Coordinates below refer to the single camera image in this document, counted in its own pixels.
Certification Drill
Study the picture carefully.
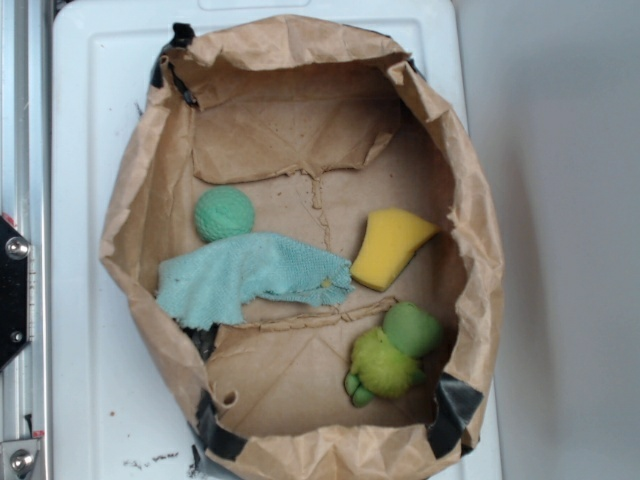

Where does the yellow sponge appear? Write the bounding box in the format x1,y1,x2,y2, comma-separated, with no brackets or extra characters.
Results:
351,208,440,292

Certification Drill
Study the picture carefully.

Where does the brown paper bag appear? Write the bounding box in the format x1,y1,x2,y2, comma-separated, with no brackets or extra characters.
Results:
100,15,504,479

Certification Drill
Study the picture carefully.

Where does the green textured ball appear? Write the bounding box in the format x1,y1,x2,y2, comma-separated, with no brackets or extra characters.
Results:
194,186,255,243

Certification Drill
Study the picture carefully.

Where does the teal cloth rag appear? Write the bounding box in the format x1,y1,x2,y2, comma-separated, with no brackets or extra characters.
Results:
156,232,354,330

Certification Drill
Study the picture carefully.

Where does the green plush toy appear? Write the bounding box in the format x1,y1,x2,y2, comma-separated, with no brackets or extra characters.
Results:
344,302,444,408

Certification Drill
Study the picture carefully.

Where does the black mounting bracket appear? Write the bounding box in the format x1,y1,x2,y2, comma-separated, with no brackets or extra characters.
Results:
0,214,31,371

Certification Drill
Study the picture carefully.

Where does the aluminium frame rail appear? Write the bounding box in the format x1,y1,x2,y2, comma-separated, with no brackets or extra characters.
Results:
1,1,55,479

